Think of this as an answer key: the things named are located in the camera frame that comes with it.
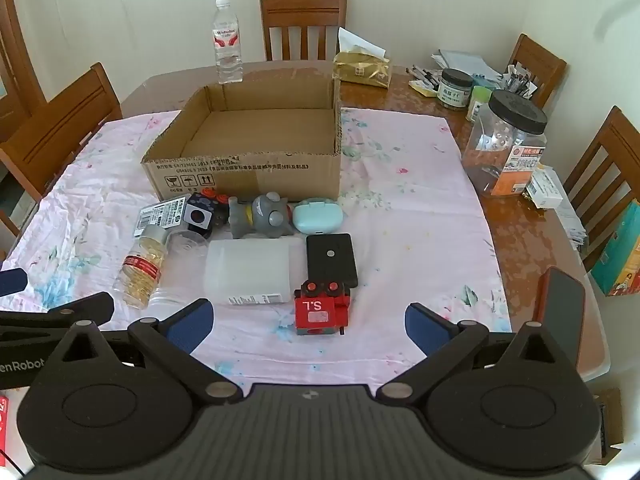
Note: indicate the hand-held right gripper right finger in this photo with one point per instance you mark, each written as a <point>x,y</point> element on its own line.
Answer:
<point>425,325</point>

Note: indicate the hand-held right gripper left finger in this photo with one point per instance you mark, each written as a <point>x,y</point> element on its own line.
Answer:
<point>192,324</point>

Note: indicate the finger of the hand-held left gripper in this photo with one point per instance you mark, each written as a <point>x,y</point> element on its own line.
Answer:
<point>75,310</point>
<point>12,282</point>

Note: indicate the clear plastic jar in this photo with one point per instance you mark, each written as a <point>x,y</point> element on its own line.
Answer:
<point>180,265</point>

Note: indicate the white translucent plastic box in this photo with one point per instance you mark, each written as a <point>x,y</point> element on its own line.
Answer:
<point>247,270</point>

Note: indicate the yellow capsule bottle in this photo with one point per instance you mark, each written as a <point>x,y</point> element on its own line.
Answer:
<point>140,267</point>

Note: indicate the red toy car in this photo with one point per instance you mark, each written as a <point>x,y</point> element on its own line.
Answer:
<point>320,310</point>

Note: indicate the black square box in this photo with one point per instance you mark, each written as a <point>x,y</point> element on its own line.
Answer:
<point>331,262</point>

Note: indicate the clear labelled refill case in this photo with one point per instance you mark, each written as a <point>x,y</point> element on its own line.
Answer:
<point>160,215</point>

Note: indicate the cardboard box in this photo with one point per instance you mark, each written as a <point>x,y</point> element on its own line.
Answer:
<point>250,175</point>

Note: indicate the red packet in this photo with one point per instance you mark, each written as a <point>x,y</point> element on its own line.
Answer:
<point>4,427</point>

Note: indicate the pink floral cloth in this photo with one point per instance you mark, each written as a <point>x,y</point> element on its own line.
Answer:
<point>415,240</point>

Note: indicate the dark fidget cube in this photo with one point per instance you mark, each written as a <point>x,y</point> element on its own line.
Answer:
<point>202,215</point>

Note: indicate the grey toy figure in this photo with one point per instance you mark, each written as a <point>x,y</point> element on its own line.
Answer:
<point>265,215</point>

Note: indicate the phone in red case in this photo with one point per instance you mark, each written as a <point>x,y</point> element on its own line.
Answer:
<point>562,315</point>

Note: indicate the light blue oval case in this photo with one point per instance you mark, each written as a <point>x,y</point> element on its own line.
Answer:
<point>317,217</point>

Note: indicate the wooden chair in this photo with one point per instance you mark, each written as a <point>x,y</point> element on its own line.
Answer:
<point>302,15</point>
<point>607,160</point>
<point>55,135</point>
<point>537,65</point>

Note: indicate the white paper packets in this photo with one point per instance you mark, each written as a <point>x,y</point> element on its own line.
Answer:
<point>572,227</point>

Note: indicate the small white boxes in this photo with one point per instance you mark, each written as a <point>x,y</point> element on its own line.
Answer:
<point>547,187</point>

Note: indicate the large clear jar black lid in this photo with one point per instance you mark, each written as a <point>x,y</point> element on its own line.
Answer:
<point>505,145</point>

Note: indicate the teal printed carton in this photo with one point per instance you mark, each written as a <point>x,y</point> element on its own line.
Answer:
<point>620,255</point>

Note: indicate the small green bottle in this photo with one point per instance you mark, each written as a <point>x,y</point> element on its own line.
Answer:
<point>480,102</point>

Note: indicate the small jar black lid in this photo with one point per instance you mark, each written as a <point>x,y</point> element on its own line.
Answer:
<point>455,90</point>

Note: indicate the yellow sticky notes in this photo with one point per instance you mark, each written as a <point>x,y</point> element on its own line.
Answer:
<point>422,88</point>

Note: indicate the bunch of pens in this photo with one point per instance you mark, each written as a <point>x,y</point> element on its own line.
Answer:
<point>425,74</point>

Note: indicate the teal small box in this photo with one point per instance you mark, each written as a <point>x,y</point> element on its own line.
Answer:
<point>487,81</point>

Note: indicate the pen holder with pens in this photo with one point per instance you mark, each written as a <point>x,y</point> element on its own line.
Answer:
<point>520,82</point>

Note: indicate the gold tissue pack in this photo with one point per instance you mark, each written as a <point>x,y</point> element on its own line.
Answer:
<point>362,70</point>

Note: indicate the stack of papers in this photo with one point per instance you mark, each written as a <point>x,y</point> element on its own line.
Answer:
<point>465,62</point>

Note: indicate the clear water bottle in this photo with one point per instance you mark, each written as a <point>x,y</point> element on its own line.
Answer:
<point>227,45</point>

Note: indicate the brown wooden frame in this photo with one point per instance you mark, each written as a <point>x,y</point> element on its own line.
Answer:
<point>15,60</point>

